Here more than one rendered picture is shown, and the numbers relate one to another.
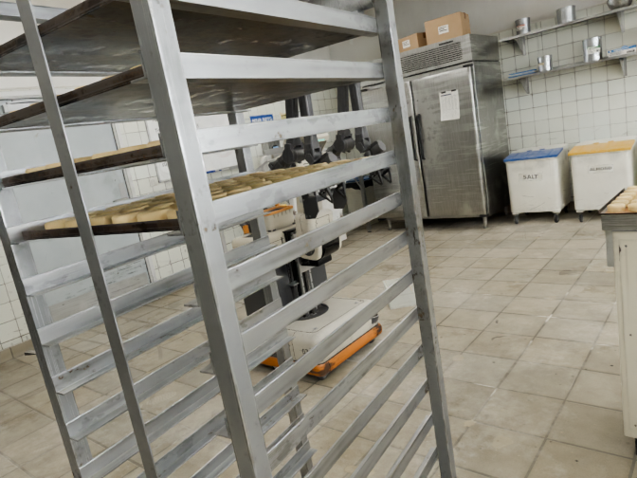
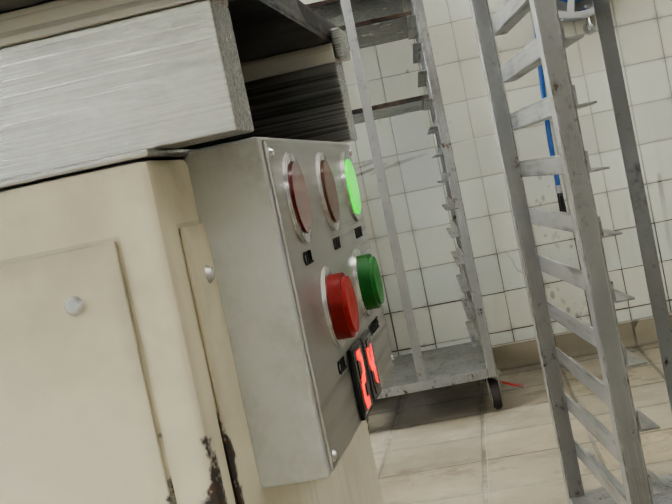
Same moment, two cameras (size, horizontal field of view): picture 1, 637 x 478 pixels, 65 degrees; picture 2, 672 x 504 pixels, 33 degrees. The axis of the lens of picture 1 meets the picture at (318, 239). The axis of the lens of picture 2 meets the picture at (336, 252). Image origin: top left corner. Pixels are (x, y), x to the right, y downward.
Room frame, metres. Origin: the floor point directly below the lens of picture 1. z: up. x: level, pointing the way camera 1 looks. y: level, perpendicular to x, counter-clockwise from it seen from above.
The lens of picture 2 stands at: (2.20, -1.36, 0.81)
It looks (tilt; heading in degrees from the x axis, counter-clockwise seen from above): 3 degrees down; 147
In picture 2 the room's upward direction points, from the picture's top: 12 degrees counter-clockwise
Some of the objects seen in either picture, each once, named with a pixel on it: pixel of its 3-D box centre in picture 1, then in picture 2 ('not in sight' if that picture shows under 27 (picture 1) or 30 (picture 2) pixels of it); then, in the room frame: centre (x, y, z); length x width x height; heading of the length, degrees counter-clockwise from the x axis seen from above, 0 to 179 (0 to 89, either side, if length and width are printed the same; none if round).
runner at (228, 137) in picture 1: (307, 126); not in sight; (0.86, -0.02, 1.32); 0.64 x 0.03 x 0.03; 145
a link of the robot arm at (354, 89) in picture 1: (357, 110); not in sight; (2.80, -0.33, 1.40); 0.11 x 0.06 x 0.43; 138
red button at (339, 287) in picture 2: not in sight; (335, 307); (1.76, -1.07, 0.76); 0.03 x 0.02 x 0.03; 137
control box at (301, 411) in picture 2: (618, 238); (312, 281); (1.71, -1.05, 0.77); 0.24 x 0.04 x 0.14; 137
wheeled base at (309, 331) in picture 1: (309, 329); not in sight; (2.94, 0.15, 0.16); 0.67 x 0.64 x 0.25; 49
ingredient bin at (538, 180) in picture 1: (538, 184); not in sight; (5.44, -2.50, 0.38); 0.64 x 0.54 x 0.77; 142
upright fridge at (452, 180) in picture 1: (434, 139); not in sight; (6.07, -1.58, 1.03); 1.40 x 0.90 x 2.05; 49
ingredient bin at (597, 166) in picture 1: (606, 178); not in sight; (5.02, -2.98, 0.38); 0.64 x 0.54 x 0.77; 140
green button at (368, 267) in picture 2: not in sight; (364, 282); (1.69, -1.01, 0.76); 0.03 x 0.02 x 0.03; 137
